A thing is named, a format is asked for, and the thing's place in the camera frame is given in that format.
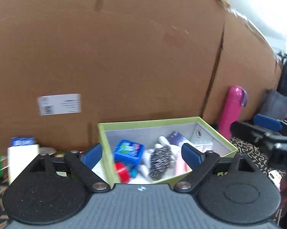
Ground white box with barcode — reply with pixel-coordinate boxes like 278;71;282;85
7;144;39;184

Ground red round cap item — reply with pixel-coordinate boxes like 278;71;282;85
114;162;130;184

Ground steel wool scrubber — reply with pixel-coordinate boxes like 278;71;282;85
149;145;172;180

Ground blue small packet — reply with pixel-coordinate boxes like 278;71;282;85
113;139;145;165

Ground blue white medicine box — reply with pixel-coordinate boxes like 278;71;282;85
10;137;37;147

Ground black patterned tablecloth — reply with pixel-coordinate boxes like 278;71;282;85
0;138;272;228

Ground pink thermos bottle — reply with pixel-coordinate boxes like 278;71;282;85
218;86;248;140

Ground white shipping label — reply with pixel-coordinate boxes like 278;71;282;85
37;94;81;116

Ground light green open box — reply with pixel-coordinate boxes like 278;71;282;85
98;117;238;185

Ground large brown cardboard box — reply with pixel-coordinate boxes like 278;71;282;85
0;0;281;154

